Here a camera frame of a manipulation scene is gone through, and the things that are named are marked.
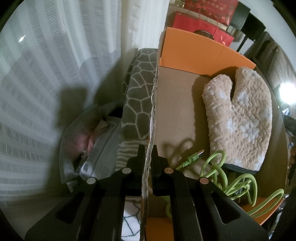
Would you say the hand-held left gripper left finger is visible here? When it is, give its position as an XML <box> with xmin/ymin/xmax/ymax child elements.
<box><xmin>24</xmin><ymin>145</ymin><xmax>147</xmax><ymax>241</ymax></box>

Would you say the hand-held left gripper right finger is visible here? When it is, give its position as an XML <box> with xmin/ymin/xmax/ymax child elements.
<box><xmin>151</xmin><ymin>145</ymin><xmax>270</xmax><ymax>241</ymax></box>

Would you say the green braided cable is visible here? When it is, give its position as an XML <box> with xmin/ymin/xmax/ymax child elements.
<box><xmin>165</xmin><ymin>149</ymin><xmax>285</xmax><ymax>219</ymax></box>

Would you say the orange cardboard box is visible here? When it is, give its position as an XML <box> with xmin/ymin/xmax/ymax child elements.
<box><xmin>139</xmin><ymin>27</ymin><xmax>289</xmax><ymax>241</ymax></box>

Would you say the beige fleece oven mitt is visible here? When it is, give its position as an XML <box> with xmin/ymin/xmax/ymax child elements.
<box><xmin>202</xmin><ymin>67</ymin><xmax>273</xmax><ymax>174</ymax></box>

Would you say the clear plastic bag with papers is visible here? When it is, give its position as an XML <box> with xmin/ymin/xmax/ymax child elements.
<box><xmin>59</xmin><ymin>104</ymin><xmax>123</xmax><ymax>193</ymax></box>

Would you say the white curtain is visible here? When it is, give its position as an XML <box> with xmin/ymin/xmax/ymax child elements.
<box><xmin>0</xmin><ymin>0</ymin><xmax>172</xmax><ymax>209</ymax></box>

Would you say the red gift bag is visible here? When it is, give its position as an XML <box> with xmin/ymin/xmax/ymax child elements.
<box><xmin>173</xmin><ymin>11</ymin><xmax>235</xmax><ymax>47</ymax></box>

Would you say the bright lamp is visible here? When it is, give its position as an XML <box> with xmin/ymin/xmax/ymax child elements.
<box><xmin>278</xmin><ymin>82</ymin><xmax>296</xmax><ymax>106</ymax></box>

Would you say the brown sofa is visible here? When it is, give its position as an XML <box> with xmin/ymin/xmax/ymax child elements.
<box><xmin>244</xmin><ymin>32</ymin><xmax>296</xmax><ymax>98</ymax></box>

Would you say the red gift box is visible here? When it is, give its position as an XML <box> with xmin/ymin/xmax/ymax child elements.
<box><xmin>183</xmin><ymin>0</ymin><xmax>239</xmax><ymax>26</ymax></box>

